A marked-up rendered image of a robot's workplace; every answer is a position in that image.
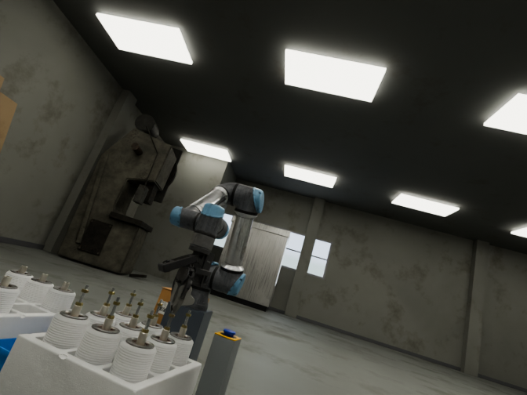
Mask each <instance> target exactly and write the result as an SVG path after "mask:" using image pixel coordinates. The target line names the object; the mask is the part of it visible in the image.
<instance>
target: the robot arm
mask: <svg viewBox="0 0 527 395"><path fill-rule="evenodd" d="M221 205H231V206H234V207H235V209H234V211H235V213H236V218H235V221H234V227H233V230H232V235H231V240H230V244H229V247H228V250H227V256H226V259H225V262H223V263H221V265H220V266H219V263H217V262H213V258H214V255H215V254H212V253H210V251H211V250H212V248H213V244H214V242H215V239H223V238H225V237H226V236H227V235H228V233H229V226H228V225H227V222H226V221H225V220H224V219H223V217H224V212H225V210H224V208H222V207H221ZM263 206H264V192H263V191H262V190H261V189H258V188H255V187H249V186H246V185H242V184H239V183H223V184H220V185H218V186H216V187H214V188H213V189H211V191H210V192H209V193H208V194H207V195H205V196H204V197H201V198H200V199H198V200H197V201H195V202H194V203H192V204H191V205H189V206H187V207H186V208H183V207H179V206H176V207H175V208H173V210H172V211H171V213H170V217H169V221H170V222H171V224H172V225H174V226H178V227H182V228H184V229H188V230H193V231H194V234H193V236H192V239H191V242H190V244H191V245H190V246H189V249H190V250H192V251H193V253H192V254H187V255H183V256H181V257H177V258H175V259H170V260H165V261H163V262H161V263H159V264H158V270H159V271H162V272H165V273H167V272H169V271H171V270H175V269H178V268H179V269H178V271H177V274H176V277H175V279H174V281H173V286H172V291H171V298H170V310H171V313H172V311H173V313H174V314H175V313H176V312H177V311H178V309H179V308H180V307H181V306H186V307H189V308H192V309H195V310H201V311H207V309H208V304H209V291H210V289H213V290H216V291H218V292H222V293H225V294H227V295H232V296H235V295H237V294H238V293H239V292H240V290H241V288H242V286H243V283H244V281H245V274H244V273H243V271H244V269H243V267H242V262H243V259H244V255H245V250H246V246H247V243H248V239H249V234H250V230H251V227H252V224H253V219H254V218H256V217H257V215H258V213H261V212H262V210H263ZM181 282H182V283H181Z"/></svg>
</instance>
